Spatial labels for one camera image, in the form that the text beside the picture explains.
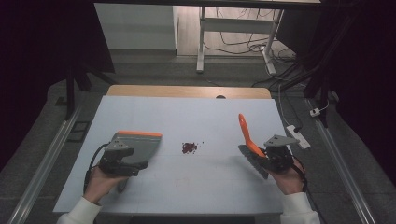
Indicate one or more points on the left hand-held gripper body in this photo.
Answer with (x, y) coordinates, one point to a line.
(115, 155)

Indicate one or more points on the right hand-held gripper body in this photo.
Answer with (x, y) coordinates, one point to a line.
(278, 157)

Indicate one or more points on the grey dustpan with orange edge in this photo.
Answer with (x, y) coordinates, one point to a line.
(146, 147)

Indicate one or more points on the orange brush with grey bristles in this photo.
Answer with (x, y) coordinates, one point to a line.
(247, 133)

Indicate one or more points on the pile of small beans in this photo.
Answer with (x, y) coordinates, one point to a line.
(189, 147)

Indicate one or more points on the person's right hand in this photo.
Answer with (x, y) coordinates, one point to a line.
(289, 180)

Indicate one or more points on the person's left hand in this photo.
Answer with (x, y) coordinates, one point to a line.
(101, 183)

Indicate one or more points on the white power strip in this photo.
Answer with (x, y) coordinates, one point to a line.
(298, 137)

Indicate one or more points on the black floor plate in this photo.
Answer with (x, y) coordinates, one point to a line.
(78, 131)

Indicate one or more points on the small white adapter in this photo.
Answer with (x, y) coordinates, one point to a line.
(315, 112)

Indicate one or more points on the black tripod stand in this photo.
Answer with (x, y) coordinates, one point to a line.
(71, 93)

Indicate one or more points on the dark curtain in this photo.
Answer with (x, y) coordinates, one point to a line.
(361, 62)
(37, 62)

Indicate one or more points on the white cabinet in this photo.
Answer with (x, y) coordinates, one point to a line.
(134, 26)

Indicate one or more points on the metal floor rail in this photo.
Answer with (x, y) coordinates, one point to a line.
(40, 168)
(342, 161)

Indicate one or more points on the white desk frame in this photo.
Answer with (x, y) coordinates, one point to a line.
(236, 25)

